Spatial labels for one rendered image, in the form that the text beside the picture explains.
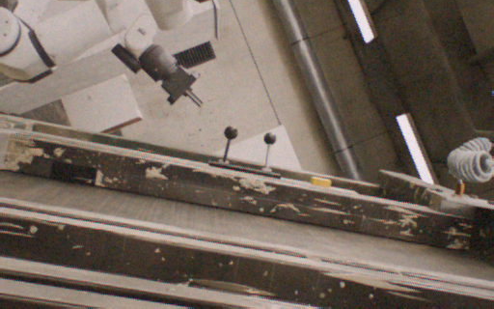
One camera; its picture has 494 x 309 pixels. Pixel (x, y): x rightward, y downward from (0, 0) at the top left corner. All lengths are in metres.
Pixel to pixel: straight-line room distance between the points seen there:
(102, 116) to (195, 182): 5.24
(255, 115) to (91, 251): 8.95
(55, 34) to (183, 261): 0.50
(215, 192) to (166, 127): 8.35
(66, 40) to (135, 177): 0.33
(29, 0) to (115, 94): 5.37
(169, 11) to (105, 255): 0.50
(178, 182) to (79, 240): 0.60
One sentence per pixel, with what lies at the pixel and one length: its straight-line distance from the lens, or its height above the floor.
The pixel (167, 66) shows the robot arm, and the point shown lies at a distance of 1.57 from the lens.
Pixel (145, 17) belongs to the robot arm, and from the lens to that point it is 1.59.
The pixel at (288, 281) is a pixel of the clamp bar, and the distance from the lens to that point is 0.51.
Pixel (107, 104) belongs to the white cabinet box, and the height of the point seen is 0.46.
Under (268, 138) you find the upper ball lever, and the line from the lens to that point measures 1.52.
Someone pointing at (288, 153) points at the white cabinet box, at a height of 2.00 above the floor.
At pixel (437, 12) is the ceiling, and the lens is 6.26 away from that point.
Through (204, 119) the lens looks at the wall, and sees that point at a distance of 9.39.
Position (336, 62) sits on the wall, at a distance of 9.74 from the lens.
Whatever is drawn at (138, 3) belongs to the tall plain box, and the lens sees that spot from 3.67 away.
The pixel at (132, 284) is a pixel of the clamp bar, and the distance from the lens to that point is 0.38.
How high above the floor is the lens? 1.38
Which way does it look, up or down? 3 degrees up
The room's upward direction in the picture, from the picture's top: 68 degrees clockwise
